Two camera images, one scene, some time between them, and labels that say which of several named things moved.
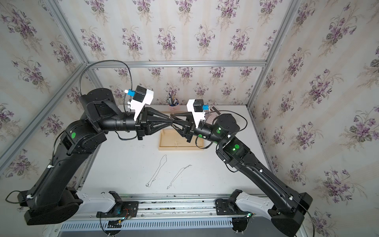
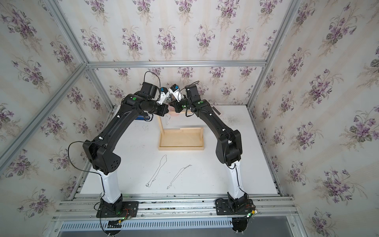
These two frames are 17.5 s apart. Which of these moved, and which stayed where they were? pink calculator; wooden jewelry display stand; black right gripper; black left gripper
Moved: black left gripper; black right gripper
Stayed: wooden jewelry display stand; pink calculator
